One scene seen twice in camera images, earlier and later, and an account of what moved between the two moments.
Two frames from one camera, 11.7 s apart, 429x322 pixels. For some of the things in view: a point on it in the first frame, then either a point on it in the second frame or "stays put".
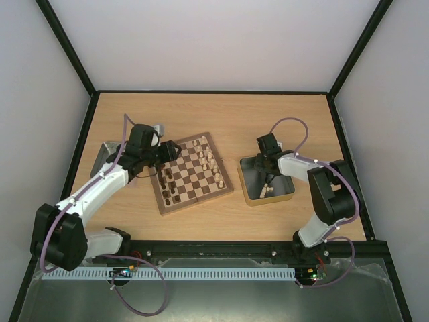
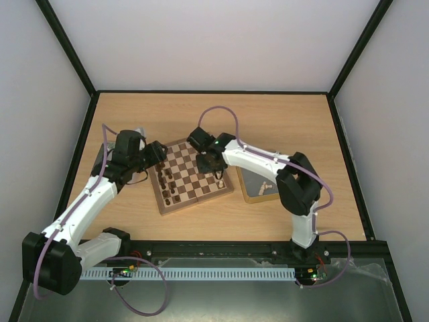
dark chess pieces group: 163,186 stays put
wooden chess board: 198,174 stays put
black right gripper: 265,164 to 208,164
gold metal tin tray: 252,181 stays put
